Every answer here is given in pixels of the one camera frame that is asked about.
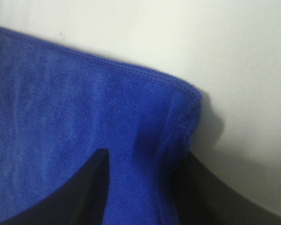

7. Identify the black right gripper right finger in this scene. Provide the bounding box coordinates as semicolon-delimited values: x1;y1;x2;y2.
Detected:
173;153;281;225

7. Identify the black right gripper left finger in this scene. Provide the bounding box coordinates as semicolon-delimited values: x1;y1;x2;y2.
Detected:
2;149;110;225

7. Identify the blue microfiber towel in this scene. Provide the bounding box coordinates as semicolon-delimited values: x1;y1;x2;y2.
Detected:
0;27;202;225

